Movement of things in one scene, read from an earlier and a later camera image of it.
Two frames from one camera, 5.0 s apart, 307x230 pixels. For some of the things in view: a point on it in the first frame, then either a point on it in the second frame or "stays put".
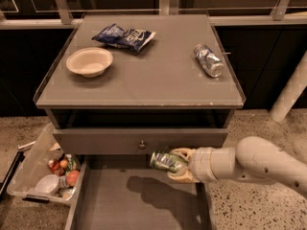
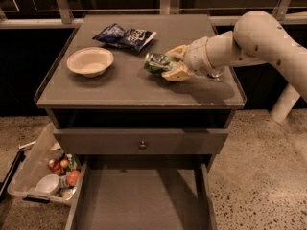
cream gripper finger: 184,174 -> 177,72
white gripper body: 201,164 -> 196,57
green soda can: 167,162 -> 156,63
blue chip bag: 132,38 stays put
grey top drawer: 134,141 stays put
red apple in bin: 72,177 stays put
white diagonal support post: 292,92 stays put
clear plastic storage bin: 35,164 stays put
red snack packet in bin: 55,163 stays put
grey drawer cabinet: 123,87 stays put
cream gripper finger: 187,152 -> 177,52
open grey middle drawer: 133,195 stays put
